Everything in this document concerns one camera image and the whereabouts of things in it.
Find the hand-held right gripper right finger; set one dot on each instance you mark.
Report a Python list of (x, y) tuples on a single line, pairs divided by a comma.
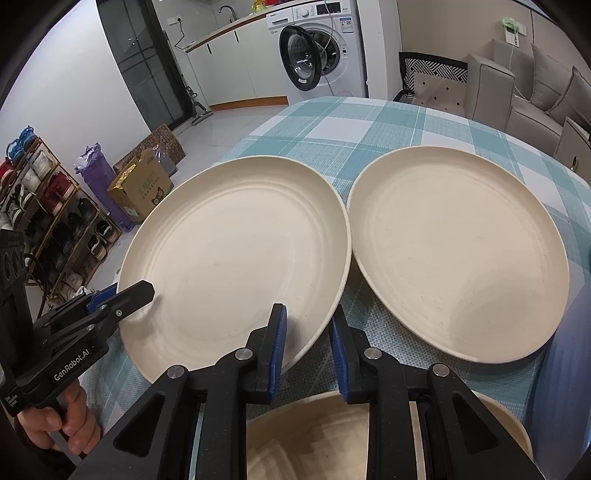
[(344, 355)]

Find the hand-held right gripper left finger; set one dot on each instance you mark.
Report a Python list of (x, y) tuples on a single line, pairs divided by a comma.
[(277, 350)]

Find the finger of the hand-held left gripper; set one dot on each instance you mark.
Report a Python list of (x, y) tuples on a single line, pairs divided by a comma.
[(104, 296), (134, 296)]

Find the cream round plate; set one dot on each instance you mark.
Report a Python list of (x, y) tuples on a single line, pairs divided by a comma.
[(461, 249), (231, 249), (309, 438)]

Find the person's left hand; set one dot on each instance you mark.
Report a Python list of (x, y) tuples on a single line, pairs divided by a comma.
[(84, 421)]

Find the wooden shoe rack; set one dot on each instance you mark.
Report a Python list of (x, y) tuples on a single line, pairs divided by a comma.
[(64, 217)]

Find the brown cardboard box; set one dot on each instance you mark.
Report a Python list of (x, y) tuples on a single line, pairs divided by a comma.
[(143, 189)]

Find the rows of shoes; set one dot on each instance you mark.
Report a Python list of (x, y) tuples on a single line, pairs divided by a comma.
[(41, 194)]

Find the purple plastic bag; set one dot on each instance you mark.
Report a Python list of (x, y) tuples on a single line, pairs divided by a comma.
[(99, 175)]

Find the flat patterned cardboard box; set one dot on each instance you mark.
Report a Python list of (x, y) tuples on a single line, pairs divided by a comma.
[(168, 138)]

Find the stick vacuum cleaner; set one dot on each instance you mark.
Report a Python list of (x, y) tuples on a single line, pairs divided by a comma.
[(197, 113)]

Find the teal white checked tablecloth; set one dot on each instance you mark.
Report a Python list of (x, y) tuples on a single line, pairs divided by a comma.
[(369, 129)]

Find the dark glass door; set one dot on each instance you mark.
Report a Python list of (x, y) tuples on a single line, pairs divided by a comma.
[(138, 60)]

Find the white kitchen counter cabinet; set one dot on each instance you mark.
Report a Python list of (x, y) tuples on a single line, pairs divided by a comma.
[(231, 69)]

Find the white washing machine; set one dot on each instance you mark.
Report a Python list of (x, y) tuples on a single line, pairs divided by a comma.
[(351, 69)]

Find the black white patterned floor chair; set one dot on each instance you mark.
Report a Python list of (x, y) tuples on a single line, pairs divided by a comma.
[(434, 83)]

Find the grey fabric sofa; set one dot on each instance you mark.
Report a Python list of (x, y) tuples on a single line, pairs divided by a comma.
[(494, 87)]

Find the grey sofa cushion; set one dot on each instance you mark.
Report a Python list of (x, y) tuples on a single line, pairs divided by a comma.
[(549, 74), (575, 99)]

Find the green wall charger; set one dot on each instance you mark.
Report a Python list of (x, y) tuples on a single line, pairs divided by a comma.
[(510, 27)]

